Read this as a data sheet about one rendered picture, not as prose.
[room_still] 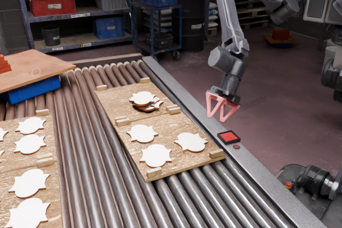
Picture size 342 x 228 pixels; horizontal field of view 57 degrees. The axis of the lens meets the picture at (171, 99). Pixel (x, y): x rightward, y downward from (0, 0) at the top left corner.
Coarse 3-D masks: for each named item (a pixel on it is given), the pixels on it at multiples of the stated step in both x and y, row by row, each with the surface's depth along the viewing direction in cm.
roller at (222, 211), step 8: (120, 64) 224; (128, 72) 212; (128, 80) 201; (192, 168) 122; (192, 176) 120; (200, 176) 118; (200, 184) 115; (208, 184) 114; (208, 192) 111; (216, 192) 111; (208, 200) 110; (216, 200) 107; (216, 208) 105; (224, 208) 104; (224, 216) 101; (232, 216) 101; (224, 224) 100; (232, 224) 98
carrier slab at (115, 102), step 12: (132, 84) 189; (144, 84) 189; (108, 96) 174; (120, 96) 174; (132, 96) 174; (156, 96) 174; (108, 108) 162; (120, 108) 162; (132, 108) 162; (132, 120) 151
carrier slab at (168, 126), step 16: (128, 128) 145; (160, 128) 145; (176, 128) 145; (192, 128) 145; (128, 144) 134; (144, 144) 134; (160, 144) 134; (176, 144) 134; (208, 144) 134; (176, 160) 124; (192, 160) 124; (208, 160) 124; (144, 176) 115; (160, 176) 116
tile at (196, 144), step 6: (186, 132) 140; (180, 138) 135; (186, 138) 135; (192, 138) 135; (198, 138) 135; (180, 144) 132; (186, 144) 132; (192, 144) 132; (198, 144) 132; (204, 144) 133; (186, 150) 129; (192, 150) 128; (198, 150) 128
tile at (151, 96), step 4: (140, 92) 166; (144, 92) 166; (148, 92) 166; (136, 96) 162; (140, 96) 162; (144, 96) 162; (148, 96) 162; (152, 96) 162; (132, 100) 158; (136, 100) 158; (140, 100) 158; (144, 100) 158; (148, 100) 158; (152, 100) 158; (136, 104) 155; (140, 104) 154; (144, 104) 155
